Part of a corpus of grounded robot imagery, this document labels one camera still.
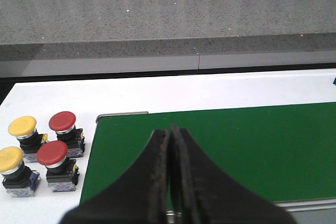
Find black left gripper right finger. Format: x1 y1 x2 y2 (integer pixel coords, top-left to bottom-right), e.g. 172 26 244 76
169 124 296 223

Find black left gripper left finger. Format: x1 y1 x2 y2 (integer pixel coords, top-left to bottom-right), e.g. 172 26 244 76
60 130 170 223

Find red mushroom push button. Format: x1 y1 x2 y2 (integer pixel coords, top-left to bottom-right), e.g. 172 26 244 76
37 140 79 193
49 111 85 158

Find green conveyor belt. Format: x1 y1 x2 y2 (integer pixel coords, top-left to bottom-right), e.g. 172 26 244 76
80 102 336 205

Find yellow mushroom push button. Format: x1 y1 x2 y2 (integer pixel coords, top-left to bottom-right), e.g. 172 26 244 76
8 115 48 163
1 146 40 198

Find grey speckled stone slab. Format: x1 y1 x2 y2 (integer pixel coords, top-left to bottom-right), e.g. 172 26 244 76
1 0 335 61

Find aluminium conveyor frame rail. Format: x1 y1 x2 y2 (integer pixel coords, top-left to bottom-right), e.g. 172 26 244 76
94 111 336 216

